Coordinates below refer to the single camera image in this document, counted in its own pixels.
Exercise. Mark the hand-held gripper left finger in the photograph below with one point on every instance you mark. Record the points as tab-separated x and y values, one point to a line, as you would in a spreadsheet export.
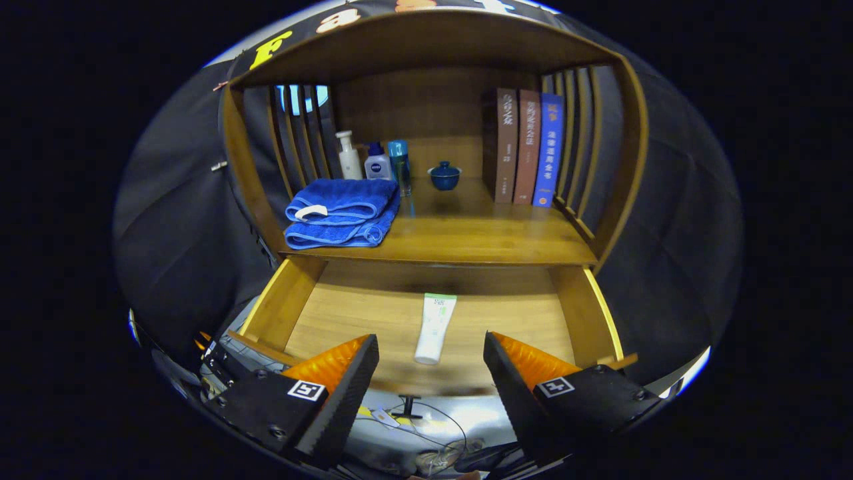
346	406

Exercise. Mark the blue folded towel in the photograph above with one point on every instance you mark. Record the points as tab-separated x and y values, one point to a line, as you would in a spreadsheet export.
346	200

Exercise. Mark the wooden cabinet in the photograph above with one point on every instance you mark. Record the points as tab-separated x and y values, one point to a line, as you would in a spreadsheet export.
426	113

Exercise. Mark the white pump bottle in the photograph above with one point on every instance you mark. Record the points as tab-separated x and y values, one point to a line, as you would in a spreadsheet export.
350	163

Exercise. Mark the white bottle with blue cap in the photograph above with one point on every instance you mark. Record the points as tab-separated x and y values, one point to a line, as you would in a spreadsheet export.
378	166

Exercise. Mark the blue book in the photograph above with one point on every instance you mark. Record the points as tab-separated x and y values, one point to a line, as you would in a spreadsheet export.
550	146

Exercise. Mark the dark brown book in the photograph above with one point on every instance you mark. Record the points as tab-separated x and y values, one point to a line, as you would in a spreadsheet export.
503	146

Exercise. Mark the reddish brown book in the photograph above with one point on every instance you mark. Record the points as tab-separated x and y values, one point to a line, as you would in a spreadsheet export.
528	146

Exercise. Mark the white and green tube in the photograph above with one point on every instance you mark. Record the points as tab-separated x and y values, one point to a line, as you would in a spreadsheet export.
433	333

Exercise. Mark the wooden drawer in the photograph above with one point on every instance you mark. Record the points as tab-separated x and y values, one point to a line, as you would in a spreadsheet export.
373	320

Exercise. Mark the blue lidded teacup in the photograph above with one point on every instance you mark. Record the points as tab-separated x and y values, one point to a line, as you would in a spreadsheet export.
444	178

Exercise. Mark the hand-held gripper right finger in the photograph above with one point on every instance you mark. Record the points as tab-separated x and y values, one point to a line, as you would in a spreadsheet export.
520	406

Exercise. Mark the teal bottle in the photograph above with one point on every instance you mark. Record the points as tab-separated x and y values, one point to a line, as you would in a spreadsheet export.
400	166

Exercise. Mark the wooden countertop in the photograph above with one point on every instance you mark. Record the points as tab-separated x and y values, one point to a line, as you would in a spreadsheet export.
466	233

